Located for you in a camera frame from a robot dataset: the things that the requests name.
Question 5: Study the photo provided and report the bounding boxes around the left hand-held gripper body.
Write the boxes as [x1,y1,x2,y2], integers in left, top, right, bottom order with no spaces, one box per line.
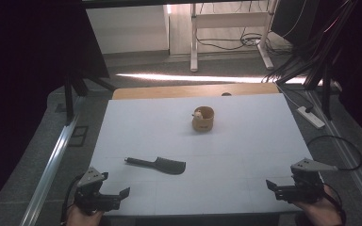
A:
[74,167,122,217]

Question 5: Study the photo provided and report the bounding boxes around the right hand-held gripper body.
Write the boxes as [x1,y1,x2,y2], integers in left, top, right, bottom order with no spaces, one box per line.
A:
[275,157,338,204]

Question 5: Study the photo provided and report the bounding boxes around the round wooden cup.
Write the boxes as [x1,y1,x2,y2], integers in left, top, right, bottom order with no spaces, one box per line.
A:
[191,105,215,133]

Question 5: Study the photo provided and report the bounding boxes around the person's left hand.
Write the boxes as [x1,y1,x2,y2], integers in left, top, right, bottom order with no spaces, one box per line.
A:
[66,205,103,226]

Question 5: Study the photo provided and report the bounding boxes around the person's right hand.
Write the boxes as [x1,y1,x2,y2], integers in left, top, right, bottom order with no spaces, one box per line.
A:
[291,185,343,226]

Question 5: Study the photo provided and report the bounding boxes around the white table board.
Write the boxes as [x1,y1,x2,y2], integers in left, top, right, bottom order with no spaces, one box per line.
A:
[89,92,314,218]

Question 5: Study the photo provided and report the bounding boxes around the white power strip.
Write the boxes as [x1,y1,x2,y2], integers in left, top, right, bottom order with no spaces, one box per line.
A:
[296,105,326,130]

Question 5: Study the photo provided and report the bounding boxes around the black metal stand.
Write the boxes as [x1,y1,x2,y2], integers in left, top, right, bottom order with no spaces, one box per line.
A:
[301,59,334,121]
[63,70,118,126]

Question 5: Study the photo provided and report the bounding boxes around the left hand-held gripper cable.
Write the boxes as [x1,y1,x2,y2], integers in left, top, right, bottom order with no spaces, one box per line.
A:
[59,173,86,225]

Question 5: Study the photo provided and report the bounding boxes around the hand-held gripper cable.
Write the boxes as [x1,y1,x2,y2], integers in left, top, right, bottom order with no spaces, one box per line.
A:
[59,173,86,225]
[322,183,347,218]

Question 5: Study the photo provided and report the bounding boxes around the right hand-held gripper cable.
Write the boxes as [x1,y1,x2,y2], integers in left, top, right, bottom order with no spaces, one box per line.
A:
[322,183,347,218]

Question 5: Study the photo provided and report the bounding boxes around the black floor socket frame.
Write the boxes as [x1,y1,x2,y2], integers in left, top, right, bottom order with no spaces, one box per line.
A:
[68,125,90,148]

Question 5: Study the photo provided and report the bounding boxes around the looped black cable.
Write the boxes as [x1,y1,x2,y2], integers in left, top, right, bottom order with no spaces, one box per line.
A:
[305,135,362,172]

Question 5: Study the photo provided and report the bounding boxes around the white power strip cable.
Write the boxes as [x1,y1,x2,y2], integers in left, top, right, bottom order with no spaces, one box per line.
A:
[275,84,300,109]

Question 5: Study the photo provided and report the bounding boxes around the black cable bundle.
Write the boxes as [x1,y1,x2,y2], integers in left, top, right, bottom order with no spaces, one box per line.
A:
[262,0,359,86]

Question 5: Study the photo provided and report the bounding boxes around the black floor cables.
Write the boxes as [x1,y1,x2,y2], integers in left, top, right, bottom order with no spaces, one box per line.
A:
[196,31,291,53]

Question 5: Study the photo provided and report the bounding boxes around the white desk frame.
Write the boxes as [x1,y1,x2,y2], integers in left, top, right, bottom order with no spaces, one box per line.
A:
[189,0,279,73]

